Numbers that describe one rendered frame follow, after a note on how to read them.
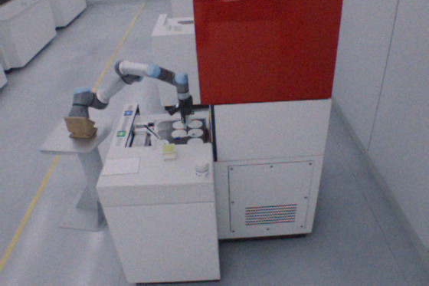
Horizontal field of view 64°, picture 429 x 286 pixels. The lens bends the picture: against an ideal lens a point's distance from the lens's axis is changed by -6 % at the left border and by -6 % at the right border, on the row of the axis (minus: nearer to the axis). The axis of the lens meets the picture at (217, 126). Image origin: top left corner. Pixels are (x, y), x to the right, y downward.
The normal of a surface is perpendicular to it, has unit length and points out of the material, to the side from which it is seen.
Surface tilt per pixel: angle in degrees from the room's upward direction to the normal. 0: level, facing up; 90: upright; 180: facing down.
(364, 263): 0
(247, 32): 90
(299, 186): 90
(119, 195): 90
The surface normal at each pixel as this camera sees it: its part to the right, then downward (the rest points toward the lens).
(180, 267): 0.04, 0.55
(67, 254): -0.04, -0.84
